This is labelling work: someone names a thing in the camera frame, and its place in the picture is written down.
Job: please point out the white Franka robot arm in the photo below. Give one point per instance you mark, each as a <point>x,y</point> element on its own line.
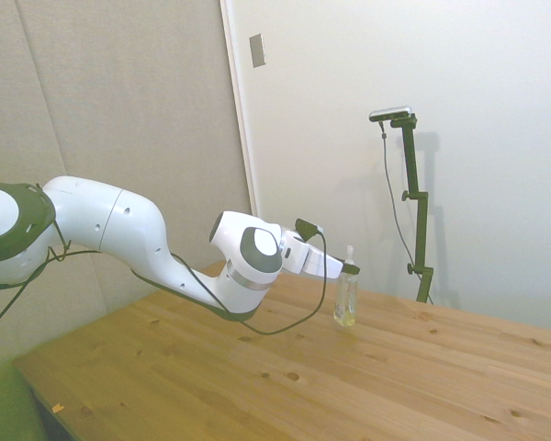
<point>119,220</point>

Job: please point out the white vertical wall trim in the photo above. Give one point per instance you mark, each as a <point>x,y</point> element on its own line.
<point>241,115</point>

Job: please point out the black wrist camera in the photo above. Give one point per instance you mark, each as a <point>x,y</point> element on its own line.
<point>307,228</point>

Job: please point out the grey exterior camera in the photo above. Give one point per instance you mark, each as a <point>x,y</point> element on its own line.
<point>390,113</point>

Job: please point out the clear sanitizer pump bottle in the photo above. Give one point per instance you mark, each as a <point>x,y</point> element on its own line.
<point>345,298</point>

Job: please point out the small orange scrap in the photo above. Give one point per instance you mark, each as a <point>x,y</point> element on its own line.
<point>57,407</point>

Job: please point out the green upholstered seat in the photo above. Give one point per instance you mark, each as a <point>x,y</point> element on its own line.
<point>4,409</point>

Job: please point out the grey wall plate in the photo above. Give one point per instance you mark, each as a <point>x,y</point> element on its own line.
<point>257,50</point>

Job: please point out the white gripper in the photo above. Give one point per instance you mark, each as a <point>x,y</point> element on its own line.
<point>321,264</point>

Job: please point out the black camera stand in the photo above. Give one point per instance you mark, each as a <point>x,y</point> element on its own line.
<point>413,184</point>

